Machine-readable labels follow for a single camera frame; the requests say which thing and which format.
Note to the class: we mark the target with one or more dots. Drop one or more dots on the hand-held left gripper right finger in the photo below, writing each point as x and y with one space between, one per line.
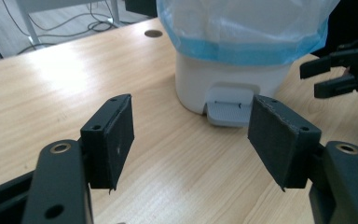
279 143

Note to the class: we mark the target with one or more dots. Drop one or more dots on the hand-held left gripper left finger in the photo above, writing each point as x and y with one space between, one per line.
108 143

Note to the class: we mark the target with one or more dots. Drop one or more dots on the translucent blue trash bag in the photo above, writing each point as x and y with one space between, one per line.
245 28

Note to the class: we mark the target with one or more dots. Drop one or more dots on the white pedal trash can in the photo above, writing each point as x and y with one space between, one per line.
199 81

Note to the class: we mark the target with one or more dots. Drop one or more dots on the black stand base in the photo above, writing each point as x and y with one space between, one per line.
141 6

